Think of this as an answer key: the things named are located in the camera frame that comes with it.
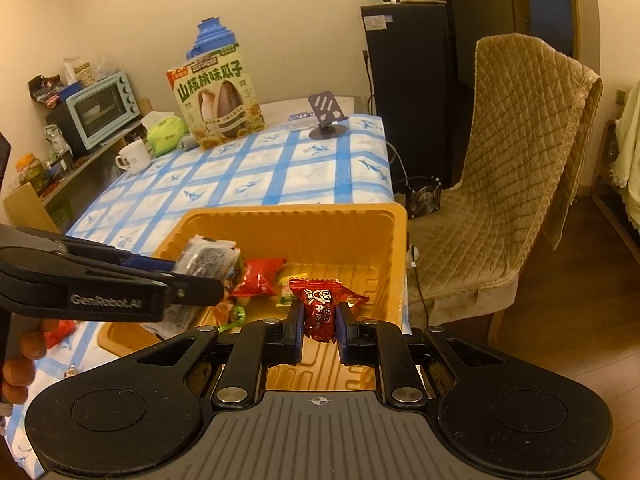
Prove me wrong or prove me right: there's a white mug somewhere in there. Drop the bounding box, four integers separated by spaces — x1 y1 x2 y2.
115 139 152 176

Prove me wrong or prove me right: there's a green tissue pack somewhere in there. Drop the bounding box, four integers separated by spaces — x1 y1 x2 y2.
141 110 189 157

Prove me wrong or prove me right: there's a black mini fridge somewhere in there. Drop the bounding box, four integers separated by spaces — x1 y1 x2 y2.
361 0 473 188

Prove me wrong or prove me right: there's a green cloth covered sofa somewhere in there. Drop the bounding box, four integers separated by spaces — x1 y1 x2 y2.
611 81 640 230

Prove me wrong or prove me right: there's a black seaweed snack packet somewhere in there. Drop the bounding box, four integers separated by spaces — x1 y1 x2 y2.
140 235 241 340

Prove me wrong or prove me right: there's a yellow green small candy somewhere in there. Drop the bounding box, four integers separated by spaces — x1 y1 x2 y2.
276 273 308 308

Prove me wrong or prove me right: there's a glass jar on shelf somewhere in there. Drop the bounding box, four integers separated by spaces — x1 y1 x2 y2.
15 153 51 196

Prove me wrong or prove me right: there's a red snack packet in tray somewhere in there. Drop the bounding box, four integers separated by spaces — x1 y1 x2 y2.
231 258 285 297

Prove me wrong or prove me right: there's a grey small pouch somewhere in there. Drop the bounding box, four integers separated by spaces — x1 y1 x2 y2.
178 133 200 152

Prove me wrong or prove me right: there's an orange plastic tray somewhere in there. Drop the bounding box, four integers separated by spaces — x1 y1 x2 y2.
96 201 409 394

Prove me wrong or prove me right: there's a small black fan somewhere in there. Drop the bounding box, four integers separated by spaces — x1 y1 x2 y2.
405 177 442 219

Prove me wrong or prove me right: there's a large red snack packet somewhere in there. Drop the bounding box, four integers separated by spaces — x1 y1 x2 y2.
41 320 77 350

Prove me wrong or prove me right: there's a sunflower seed box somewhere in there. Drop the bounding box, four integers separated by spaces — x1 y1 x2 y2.
166 44 265 150

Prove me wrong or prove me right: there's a green long peanut packet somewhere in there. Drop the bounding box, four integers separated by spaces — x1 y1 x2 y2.
213 285 244 332

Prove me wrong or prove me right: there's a blue white checked tablecloth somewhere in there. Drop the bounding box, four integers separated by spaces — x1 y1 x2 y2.
4 112 412 478

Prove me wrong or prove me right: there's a red candy packet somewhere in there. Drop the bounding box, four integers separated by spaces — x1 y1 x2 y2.
291 278 370 342

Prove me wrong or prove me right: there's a blue lidded water jug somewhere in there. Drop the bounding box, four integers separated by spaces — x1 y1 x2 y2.
186 18 236 60

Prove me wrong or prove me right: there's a white blue card box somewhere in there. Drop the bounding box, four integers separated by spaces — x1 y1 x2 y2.
288 110 318 131

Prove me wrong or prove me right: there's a wooden shelf unit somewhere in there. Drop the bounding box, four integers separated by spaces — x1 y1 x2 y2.
3 118 145 233

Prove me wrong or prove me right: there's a mint toaster oven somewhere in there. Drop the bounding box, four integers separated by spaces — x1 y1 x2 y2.
46 72 140 159

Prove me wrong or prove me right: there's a quilted beige chair right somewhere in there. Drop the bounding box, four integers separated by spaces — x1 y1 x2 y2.
408 32 603 328

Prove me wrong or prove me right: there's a left hand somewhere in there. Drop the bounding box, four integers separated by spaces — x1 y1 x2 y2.
1 320 58 404

